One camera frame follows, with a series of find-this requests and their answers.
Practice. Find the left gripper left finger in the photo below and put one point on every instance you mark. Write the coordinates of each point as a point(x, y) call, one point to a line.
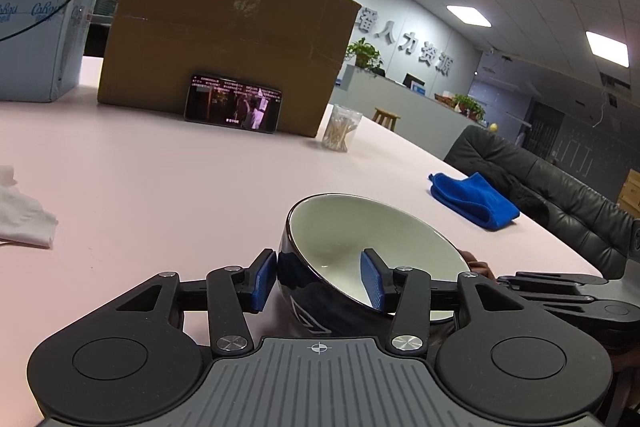
point(257, 282)

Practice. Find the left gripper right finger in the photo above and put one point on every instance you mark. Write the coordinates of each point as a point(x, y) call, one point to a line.
point(378, 280)

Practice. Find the dark blue ceramic bowl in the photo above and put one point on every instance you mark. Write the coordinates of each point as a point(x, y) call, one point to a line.
point(342, 259)

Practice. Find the brown cleaning cloth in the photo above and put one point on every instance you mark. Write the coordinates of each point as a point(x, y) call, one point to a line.
point(477, 266)

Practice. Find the black leather sofa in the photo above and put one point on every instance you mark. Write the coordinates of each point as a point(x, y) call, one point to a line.
point(597, 229)

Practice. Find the blue folded cloth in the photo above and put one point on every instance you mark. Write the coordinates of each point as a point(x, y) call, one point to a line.
point(474, 199)

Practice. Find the wooden stool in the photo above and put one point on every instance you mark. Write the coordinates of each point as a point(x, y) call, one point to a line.
point(385, 119)

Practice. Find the clear cotton swab container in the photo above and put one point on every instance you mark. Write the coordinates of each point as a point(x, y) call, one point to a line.
point(341, 128)

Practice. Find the grey reception counter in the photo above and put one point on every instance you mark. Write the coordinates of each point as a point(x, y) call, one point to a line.
point(422, 120)

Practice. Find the smartphone playing video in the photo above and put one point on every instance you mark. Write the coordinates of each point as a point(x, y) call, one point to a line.
point(230, 103)

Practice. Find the green potted plant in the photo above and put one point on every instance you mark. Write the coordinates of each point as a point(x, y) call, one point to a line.
point(366, 56)
point(469, 107)

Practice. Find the computer monitor on counter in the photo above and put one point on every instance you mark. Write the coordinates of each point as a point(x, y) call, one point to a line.
point(414, 84)

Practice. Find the white crumpled cloth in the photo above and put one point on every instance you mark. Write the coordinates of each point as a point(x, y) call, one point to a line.
point(23, 221)

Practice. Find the large brown cardboard box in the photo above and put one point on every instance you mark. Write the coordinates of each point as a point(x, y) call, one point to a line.
point(155, 47)

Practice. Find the light blue cardboard box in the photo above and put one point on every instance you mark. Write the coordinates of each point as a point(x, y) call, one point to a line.
point(42, 44)

